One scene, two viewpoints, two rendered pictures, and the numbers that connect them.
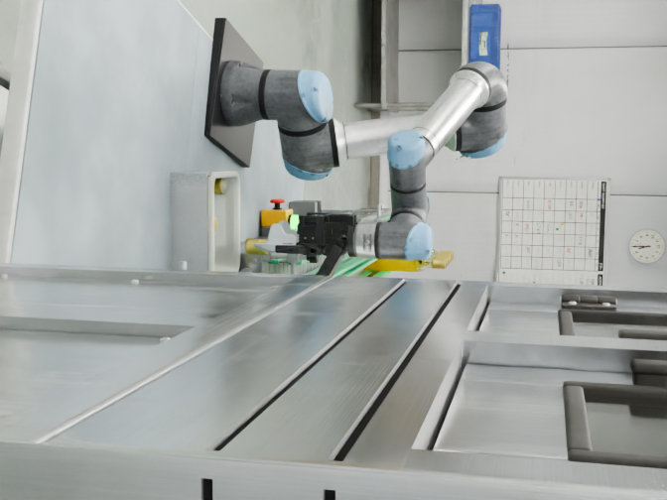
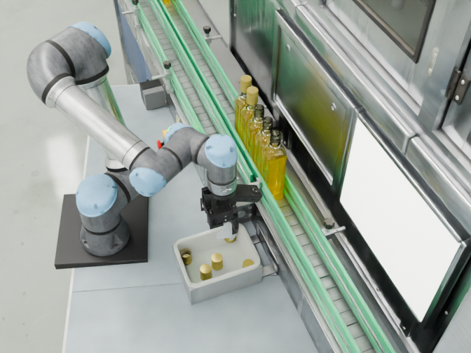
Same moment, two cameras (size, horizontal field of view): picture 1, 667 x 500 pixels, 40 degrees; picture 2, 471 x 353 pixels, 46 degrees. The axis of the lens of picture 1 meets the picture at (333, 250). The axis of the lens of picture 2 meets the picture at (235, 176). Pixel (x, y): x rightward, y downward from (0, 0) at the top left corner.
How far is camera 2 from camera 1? 1.19 m
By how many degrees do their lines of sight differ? 37
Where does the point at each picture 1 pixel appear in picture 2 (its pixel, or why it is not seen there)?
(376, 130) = not seen: hidden behind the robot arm
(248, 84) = (101, 241)
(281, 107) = (113, 218)
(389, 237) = (223, 177)
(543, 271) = not seen: outside the picture
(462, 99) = (80, 115)
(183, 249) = (241, 283)
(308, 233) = (222, 219)
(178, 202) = (211, 295)
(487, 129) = (86, 54)
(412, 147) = (148, 185)
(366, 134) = not seen: hidden behind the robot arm
